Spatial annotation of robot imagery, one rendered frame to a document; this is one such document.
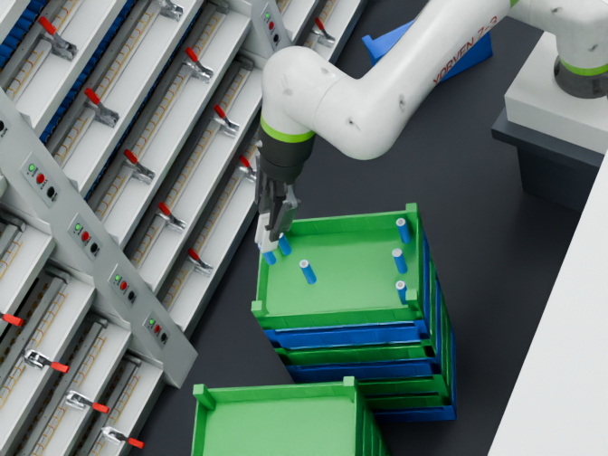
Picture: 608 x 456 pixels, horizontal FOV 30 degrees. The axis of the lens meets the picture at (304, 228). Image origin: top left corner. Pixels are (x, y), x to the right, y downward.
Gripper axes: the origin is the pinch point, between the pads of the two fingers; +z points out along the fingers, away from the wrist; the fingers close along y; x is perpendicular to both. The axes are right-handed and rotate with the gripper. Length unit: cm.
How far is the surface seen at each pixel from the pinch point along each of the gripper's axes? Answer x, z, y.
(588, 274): 37, -102, -88
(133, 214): 12.9, 21.2, 29.8
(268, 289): -2.4, 16.8, 0.0
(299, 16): -45, 16, 73
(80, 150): 23.1, 2.9, 32.5
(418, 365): -26.6, 26.7, -20.2
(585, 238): 36, -102, -86
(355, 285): -15.2, 10.8, -8.9
